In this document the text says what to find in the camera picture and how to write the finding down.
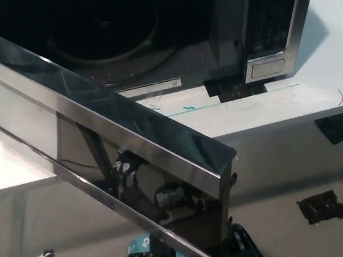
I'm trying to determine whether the mirrored black microwave door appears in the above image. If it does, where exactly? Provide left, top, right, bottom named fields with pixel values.
left=0, top=0, right=253, bottom=257

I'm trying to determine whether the thin teal tape strip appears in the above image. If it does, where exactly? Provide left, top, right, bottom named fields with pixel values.
left=148, top=82, right=302, bottom=120

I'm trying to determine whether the round glass turntable plate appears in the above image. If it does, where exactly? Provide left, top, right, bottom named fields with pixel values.
left=42, top=0, right=184, bottom=90

